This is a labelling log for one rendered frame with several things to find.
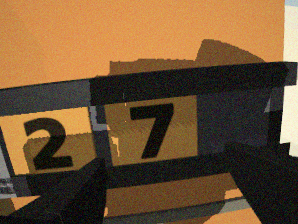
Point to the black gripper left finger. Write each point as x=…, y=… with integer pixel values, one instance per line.
x=78, y=199

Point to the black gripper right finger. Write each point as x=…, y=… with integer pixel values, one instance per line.
x=267, y=179

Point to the orange square tile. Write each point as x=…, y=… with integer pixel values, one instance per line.
x=49, y=141
x=152, y=130

